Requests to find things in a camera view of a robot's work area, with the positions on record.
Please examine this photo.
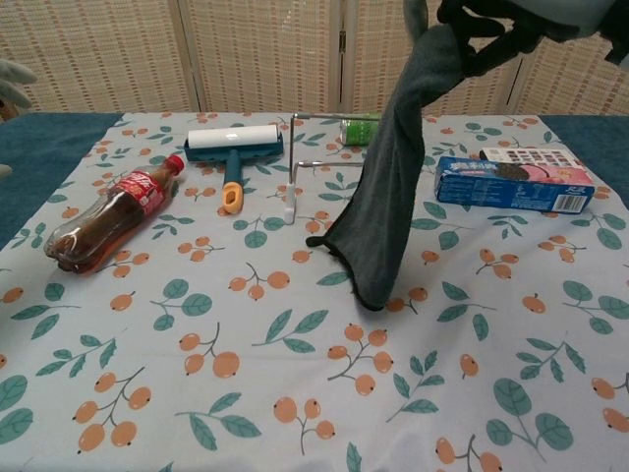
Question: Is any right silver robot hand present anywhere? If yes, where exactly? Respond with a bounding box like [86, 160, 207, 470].
[436, 0, 601, 78]

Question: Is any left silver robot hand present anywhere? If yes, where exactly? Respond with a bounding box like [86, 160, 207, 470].
[0, 58, 39, 110]

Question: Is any blue cloth mat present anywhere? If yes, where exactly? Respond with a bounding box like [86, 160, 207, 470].
[305, 0, 473, 312]

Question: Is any small metal rack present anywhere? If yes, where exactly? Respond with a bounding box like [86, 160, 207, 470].
[283, 111, 382, 225]

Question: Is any teal table cover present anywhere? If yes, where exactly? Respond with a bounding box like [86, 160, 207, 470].
[0, 111, 629, 250]

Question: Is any colourful swatch card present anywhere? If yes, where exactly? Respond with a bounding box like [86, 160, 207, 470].
[479, 146, 581, 168]

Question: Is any blue cookie box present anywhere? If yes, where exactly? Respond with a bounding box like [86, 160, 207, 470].
[434, 155, 596, 213]

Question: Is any cola bottle red label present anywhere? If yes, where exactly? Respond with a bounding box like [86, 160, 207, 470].
[43, 153, 187, 273]

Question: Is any green snack packet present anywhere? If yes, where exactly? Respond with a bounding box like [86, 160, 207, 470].
[339, 116, 382, 148]

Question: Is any teal lint roller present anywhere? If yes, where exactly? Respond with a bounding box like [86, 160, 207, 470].
[183, 125, 286, 215]

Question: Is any bamboo folding screen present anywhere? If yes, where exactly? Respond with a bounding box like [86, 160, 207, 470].
[0, 0, 629, 118]

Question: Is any floral tablecloth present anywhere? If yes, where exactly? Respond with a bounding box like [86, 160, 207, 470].
[0, 111, 629, 472]

